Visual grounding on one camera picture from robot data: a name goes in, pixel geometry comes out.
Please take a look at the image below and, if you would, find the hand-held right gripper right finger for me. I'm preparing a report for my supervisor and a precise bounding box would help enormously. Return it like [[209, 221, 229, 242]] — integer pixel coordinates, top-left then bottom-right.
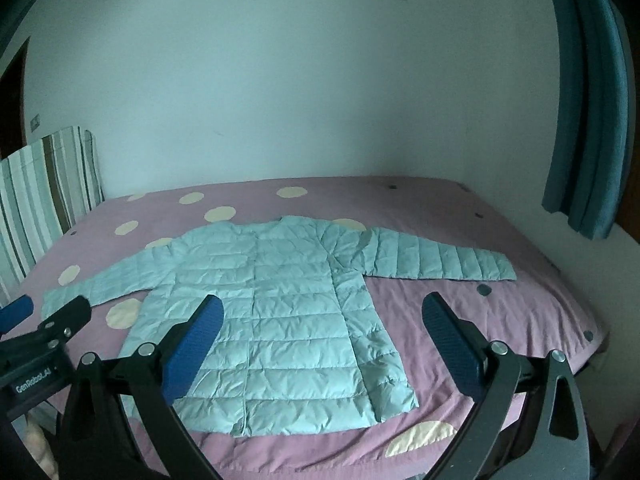
[[421, 291, 598, 480]]

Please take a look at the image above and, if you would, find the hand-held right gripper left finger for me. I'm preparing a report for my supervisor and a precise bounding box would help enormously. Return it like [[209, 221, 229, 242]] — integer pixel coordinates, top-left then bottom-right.
[[60, 294, 224, 480]]

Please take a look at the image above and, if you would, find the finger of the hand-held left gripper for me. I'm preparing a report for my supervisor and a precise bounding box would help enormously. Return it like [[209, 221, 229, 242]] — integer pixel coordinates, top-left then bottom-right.
[[37, 295, 92, 353], [0, 296, 35, 336]]

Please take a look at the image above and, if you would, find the light blue down jacket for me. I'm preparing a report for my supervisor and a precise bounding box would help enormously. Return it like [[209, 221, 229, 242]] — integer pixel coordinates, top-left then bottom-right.
[[40, 216, 517, 436]]

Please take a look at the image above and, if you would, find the striped pillow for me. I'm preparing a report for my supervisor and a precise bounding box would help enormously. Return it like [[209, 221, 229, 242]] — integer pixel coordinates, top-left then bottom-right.
[[0, 152, 68, 308], [27, 126, 105, 233]]

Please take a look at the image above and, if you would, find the dark wooden door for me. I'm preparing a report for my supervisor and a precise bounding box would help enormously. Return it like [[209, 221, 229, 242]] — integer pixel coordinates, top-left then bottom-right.
[[0, 35, 31, 161]]

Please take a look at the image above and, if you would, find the blue curtain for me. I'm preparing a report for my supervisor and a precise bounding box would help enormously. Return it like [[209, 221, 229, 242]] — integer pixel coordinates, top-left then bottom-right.
[[541, 0, 632, 241]]

